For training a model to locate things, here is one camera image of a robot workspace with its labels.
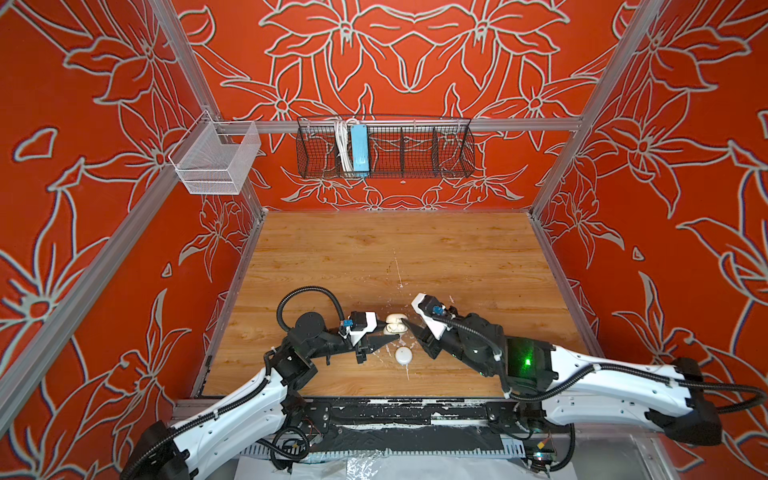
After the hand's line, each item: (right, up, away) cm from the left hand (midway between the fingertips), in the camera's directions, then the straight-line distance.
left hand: (395, 328), depth 65 cm
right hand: (+2, +4, -1) cm, 4 cm away
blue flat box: (-10, +48, +25) cm, 55 cm away
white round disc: (+3, -13, +16) cm, 21 cm away
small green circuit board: (+35, -31, +3) cm, 47 cm away
